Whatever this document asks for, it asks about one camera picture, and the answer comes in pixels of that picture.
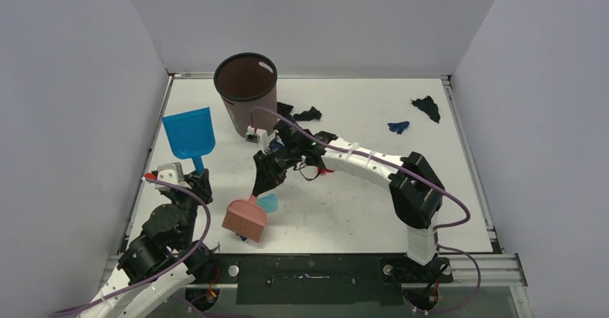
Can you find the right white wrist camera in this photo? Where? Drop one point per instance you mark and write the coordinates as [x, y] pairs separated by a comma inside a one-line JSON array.
[[258, 136]]

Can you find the blue plastic dustpan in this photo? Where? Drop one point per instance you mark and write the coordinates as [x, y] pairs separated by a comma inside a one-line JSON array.
[[191, 135]]

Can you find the dark blue scrap by bin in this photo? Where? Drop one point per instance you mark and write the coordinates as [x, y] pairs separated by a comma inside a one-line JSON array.
[[275, 145]]

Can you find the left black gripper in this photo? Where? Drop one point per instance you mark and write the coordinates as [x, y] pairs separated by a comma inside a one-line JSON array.
[[200, 184]]

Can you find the black crumpled paper scrap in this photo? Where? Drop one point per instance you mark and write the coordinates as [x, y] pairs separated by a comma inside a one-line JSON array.
[[313, 114]]

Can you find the brown cylindrical waste bin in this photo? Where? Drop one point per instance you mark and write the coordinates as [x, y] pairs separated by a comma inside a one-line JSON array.
[[245, 81]]

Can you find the pink hand brush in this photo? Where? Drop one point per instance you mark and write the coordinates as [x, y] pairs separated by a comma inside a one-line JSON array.
[[246, 218]]

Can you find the black paper scrap far corner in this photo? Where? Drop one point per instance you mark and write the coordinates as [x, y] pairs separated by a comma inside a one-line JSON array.
[[428, 106]]

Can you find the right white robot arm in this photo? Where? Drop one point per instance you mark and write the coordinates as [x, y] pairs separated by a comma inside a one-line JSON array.
[[412, 183]]

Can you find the light blue paper scrap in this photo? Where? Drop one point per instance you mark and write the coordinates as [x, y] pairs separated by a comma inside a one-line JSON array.
[[268, 203]]

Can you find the aluminium frame rail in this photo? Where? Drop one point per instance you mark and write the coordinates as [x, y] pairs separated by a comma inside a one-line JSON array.
[[485, 270]]

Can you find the dark blue scrap right side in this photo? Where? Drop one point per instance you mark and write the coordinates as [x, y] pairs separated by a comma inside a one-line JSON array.
[[399, 127]]

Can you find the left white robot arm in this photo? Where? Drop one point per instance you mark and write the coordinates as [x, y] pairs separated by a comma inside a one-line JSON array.
[[165, 257]]

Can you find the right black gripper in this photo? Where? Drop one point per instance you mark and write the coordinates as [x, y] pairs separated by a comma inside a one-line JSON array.
[[271, 164]]

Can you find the black paper scrap near bin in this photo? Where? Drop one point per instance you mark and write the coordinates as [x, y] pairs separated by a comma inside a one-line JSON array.
[[284, 109]]

